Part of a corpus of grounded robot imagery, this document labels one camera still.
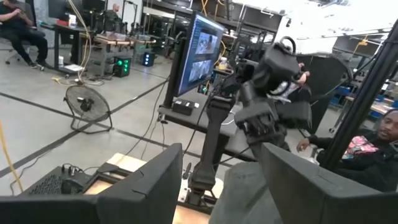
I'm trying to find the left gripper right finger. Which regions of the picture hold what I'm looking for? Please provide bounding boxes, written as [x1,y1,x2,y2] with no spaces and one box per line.
[260,142,398,224]

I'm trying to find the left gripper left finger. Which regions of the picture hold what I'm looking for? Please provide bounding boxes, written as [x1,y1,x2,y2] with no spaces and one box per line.
[0,142,184,224]

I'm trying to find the small black desktop device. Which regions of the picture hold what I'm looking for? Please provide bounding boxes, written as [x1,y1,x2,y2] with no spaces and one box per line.
[172,98,200,116]

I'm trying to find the grey monitor desk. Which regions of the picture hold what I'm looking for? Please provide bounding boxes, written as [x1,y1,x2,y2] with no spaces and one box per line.
[157,90,259,162]

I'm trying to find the black perforated computer case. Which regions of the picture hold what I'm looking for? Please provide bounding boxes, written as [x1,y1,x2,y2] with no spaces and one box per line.
[19,163,94,197]

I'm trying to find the black computer monitor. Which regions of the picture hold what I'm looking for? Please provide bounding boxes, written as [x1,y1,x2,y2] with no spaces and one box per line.
[170,11,225,108]

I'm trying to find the black floor fan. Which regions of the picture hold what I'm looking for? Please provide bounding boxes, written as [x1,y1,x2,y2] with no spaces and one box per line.
[63,84,113,135]

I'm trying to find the computer tower blue lights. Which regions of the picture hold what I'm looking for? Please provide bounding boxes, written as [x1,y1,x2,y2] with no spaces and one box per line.
[142,51,156,68]

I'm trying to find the computer tower green lights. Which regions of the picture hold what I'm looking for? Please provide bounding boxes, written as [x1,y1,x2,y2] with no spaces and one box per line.
[113,55,132,78]

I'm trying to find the wooden top workbench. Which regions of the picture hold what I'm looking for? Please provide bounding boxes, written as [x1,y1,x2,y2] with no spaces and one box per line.
[79,30,156,77]

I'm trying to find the black office desk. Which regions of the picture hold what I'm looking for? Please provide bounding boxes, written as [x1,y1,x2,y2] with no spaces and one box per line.
[40,23,91,75]

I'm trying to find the thick yellow cable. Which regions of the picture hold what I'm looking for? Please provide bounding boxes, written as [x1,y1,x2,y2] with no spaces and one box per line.
[51,0,93,87]

